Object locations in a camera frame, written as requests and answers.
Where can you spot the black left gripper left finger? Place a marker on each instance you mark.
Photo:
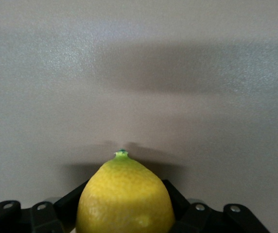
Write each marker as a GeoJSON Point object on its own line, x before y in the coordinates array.
{"type": "Point", "coordinates": [32, 221]}

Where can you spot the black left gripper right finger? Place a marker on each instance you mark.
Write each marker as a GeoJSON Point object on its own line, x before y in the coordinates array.
{"type": "Point", "coordinates": [214, 222]}

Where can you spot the yellow lemon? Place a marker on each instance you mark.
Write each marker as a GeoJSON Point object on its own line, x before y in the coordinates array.
{"type": "Point", "coordinates": [125, 199]}

